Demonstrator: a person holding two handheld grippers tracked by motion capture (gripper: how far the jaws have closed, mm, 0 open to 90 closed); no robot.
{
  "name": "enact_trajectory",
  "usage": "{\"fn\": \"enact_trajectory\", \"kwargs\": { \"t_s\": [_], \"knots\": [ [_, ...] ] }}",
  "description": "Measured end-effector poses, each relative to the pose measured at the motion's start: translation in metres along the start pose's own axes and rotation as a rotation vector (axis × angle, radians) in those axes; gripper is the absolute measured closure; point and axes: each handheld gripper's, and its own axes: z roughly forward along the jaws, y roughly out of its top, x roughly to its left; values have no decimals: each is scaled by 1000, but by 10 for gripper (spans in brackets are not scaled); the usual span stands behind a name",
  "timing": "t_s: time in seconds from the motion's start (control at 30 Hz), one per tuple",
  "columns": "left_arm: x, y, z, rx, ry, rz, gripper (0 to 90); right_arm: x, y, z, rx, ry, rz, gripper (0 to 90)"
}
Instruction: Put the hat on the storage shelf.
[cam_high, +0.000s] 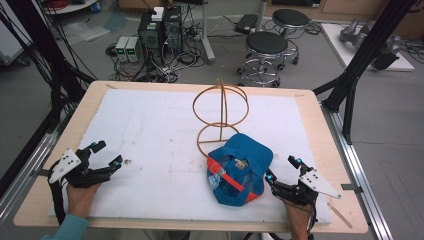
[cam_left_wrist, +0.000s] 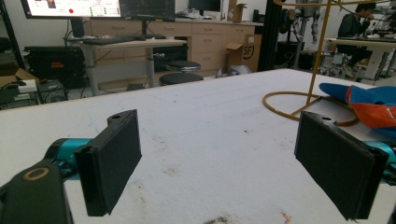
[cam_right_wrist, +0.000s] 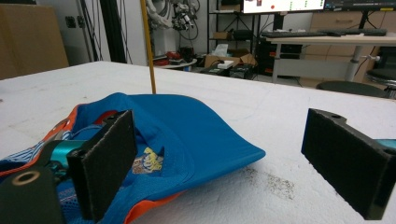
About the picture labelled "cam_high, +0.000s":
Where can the wooden stick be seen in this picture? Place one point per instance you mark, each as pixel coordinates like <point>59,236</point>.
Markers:
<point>340,216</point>

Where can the black flat device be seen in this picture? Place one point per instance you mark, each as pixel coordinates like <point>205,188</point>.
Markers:
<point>246,23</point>

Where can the black round stool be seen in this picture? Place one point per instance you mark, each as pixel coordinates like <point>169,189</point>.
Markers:
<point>266,56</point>
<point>290,26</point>

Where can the white floor board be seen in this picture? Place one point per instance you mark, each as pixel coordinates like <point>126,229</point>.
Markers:
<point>350,50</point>

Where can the black computer tower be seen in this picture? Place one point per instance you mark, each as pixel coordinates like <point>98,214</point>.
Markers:
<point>150,35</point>
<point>173,30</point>

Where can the black metal frame post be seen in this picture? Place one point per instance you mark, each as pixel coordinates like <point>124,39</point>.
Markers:
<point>363,66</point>
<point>50,60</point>

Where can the grey metal stand leg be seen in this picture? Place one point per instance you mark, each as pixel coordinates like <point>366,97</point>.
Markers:
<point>206,31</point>

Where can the white box on computer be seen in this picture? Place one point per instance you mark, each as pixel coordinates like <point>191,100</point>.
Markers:
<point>157,14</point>

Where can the person's right hand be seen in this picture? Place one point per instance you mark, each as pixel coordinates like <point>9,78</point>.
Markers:
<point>297,216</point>

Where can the person's left hand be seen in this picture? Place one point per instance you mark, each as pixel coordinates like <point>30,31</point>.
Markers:
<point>81,198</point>

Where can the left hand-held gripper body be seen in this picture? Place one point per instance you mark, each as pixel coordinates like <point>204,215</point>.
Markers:
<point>78,170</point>

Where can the grey power supply unit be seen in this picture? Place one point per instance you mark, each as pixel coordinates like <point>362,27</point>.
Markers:
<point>134,49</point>
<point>121,48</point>

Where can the white foam mat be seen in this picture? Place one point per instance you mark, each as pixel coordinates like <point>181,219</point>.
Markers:
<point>160,150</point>

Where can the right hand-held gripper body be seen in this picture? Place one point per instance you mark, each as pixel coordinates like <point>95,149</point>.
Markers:
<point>305,188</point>

